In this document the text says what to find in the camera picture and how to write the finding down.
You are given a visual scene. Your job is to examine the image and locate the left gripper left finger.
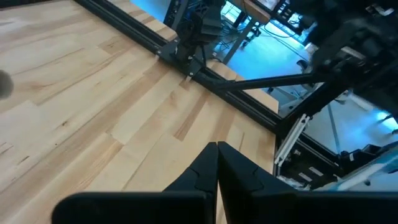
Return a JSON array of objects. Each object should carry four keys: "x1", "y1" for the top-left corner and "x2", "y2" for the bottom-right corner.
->
[{"x1": 52, "y1": 141, "x2": 219, "y2": 224}]

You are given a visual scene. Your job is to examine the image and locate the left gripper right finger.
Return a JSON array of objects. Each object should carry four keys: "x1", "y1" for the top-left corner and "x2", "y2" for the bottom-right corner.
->
[{"x1": 217, "y1": 141, "x2": 398, "y2": 224}]

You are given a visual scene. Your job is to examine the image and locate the wooden topped desk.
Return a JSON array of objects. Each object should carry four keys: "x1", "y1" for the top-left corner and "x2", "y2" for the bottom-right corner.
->
[{"x1": 222, "y1": 0, "x2": 274, "y2": 65}]

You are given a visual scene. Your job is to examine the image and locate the grey table leg frame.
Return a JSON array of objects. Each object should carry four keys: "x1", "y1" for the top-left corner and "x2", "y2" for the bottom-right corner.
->
[{"x1": 326, "y1": 104, "x2": 343, "y2": 155}]

